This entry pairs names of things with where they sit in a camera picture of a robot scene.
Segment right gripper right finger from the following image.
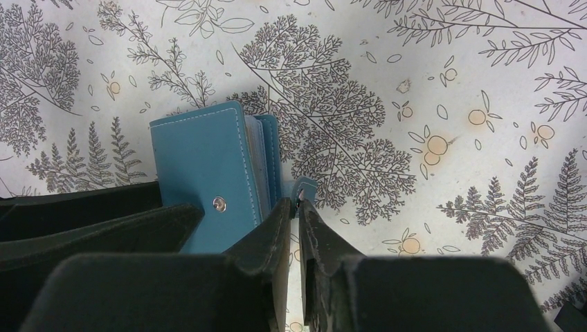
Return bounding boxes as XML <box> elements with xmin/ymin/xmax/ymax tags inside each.
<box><xmin>298</xmin><ymin>200</ymin><xmax>548</xmax><ymax>331</ymax></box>

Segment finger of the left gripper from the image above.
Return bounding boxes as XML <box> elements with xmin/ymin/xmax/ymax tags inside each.
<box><xmin>1</xmin><ymin>182</ymin><xmax>162</xmax><ymax>242</ymax></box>
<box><xmin>1</xmin><ymin>204</ymin><xmax>204</xmax><ymax>331</ymax></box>

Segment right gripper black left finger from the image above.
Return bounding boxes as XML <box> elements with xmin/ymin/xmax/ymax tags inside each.
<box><xmin>21</xmin><ymin>198</ymin><xmax>292</xmax><ymax>331</ymax></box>

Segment blue leather card holder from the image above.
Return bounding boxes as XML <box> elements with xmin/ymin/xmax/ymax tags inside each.
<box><xmin>150</xmin><ymin>100</ymin><xmax>317</xmax><ymax>254</ymax></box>

